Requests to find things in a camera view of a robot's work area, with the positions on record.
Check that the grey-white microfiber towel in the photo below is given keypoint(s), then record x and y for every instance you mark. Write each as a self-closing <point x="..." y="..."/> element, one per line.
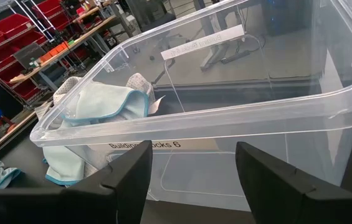
<point x="138" y="82"/>

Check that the orange blocks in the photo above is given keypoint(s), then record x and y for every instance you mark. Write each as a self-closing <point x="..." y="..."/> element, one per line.
<point x="54" y="51"/>

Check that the clear bin labelled Building Blocks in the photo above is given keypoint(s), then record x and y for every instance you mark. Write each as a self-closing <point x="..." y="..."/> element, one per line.
<point x="256" y="115"/>

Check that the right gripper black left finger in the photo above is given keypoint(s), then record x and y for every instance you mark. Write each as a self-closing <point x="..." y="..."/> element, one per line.
<point x="69" y="205"/>

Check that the grey desk leg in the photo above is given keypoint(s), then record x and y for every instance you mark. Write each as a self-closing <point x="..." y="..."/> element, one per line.
<point x="214" y="46"/>

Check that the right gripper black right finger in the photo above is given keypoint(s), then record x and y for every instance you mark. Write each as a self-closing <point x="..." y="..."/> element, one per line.
<point x="281" y="199"/>

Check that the black power strip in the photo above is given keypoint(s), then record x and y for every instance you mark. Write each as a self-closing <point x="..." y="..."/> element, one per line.
<point x="235" y="56"/>

